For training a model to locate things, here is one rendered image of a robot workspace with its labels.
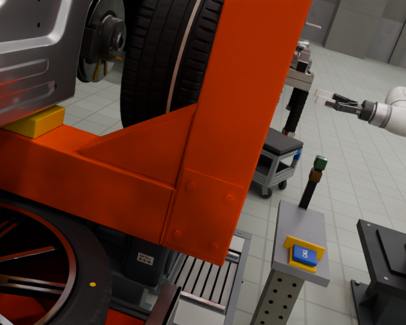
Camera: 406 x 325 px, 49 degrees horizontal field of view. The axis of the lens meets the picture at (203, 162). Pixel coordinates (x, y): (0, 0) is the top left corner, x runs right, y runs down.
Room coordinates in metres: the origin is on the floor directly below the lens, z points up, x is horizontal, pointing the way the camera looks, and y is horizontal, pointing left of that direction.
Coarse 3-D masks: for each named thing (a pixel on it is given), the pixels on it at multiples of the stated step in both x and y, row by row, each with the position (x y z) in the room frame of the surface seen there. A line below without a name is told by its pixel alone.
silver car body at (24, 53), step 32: (0, 0) 0.84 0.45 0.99; (32, 0) 0.93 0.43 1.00; (64, 0) 1.05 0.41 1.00; (0, 32) 0.83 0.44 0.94; (32, 32) 0.94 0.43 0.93; (64, 32) 1.03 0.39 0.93; (0, 64) 0.80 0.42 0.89; (32, 64) 0.90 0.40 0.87; (64, 64) 1.05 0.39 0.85; (0, 96) 0.81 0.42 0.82; (32, 96) 0.93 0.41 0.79; (64, 96) 1.08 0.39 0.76
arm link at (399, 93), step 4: (392, 88) 1.84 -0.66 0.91; (396, 88) 1.81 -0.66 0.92; (400, 88) 1.80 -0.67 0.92; (404, 88) 1.79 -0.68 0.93; (388, 92) 1.84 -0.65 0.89; (392, 92) 1.79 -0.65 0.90; (396, 92) 1.78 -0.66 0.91; (400, 92) 1.77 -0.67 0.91; (404, 92) 1.76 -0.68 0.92; (388, 96) 1.79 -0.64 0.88; (392, 96) 1.76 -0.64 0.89; (396, 96) 1.75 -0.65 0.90; (400, 96) 1.74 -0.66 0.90; (404, 96) 1.74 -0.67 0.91; (388, 100) 1.76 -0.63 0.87; (392, 100) 1.74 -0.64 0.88; (396, 100) 1.72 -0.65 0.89; (400, 100) 1.71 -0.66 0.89; (404, 100) 1.71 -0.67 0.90
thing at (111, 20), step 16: (96, 0) 1.46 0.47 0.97; (112, 0) 1.54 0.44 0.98; (96, 16) 1.44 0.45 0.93; (112, 16) 1.56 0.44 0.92; (112, 32) 1.48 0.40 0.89; (112, 48) 1.49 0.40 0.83; (80, 64) 1.42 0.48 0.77; (96, 64) 1.50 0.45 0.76; (112, 64) 1.65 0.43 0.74; (96, 80) 1.52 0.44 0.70
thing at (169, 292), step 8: (168, 288) 0.92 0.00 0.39; (176, 288) 0.93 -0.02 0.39; (160, 296) 0.89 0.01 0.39; (168, 296) 0.89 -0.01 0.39; (176, 296) 0.90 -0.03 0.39; (160, 304) 0.86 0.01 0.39; (168, 304) 0.86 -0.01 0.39; (176, 304) 0.91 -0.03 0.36; (152, 312) 0.82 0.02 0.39; (160, 312) 0.83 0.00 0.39; (168, 312) 0.84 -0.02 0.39; (152, 320) 0.80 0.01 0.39; (160, 320) 0.81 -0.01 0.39; (168, 320) 0.82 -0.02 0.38
